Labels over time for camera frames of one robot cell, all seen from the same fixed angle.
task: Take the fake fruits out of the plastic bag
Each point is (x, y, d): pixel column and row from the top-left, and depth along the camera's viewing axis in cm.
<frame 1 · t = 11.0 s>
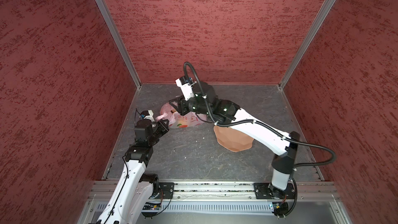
left hand: (170, 123, 79), fingers closed
right hand: (173, 102, 64), fingers open
pink plastic bag: (176, 120, 92), point 9 cm above the table
red fake fruit: (181, 126, 95), point 5 cm above the table

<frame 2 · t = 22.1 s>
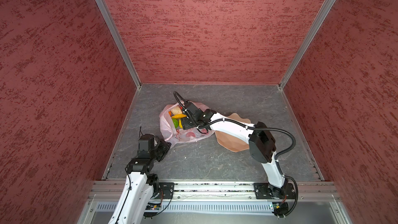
left hand: (172, 146, 82), fingers closed
right hand: (186, 125, 87), fingers open
pink plastic bag: (181, 136, 91), point 4 cm above the table
green fake fruit: (175, 122, 94), point 6 cm above the table
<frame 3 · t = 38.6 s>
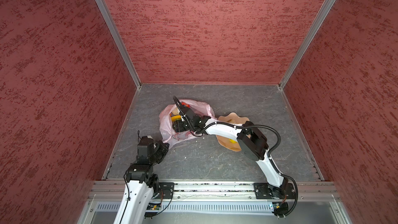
left hand: (171, 146, 82), fingers closed
right hand: (176, 128, 90), fingers open
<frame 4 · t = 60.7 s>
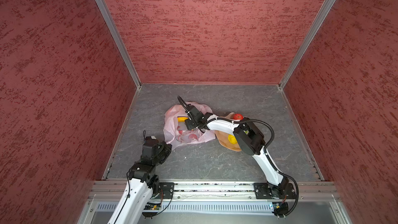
left hand: (173, 148, 83), fingers closed
right hand: (190, 124, 98), fingers open
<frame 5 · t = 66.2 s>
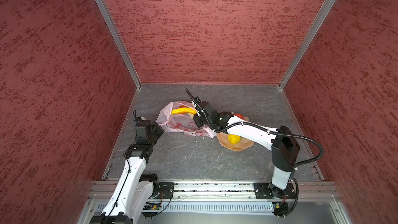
left hand: (162, 128, 83), fingers closed
right hand: (196, 117, 84), fingers closed
pink plastic bag: (183, 122, 100), point 2 cm above the table
yellow fake banana: (184, 110, 84), point 20 cm above the table
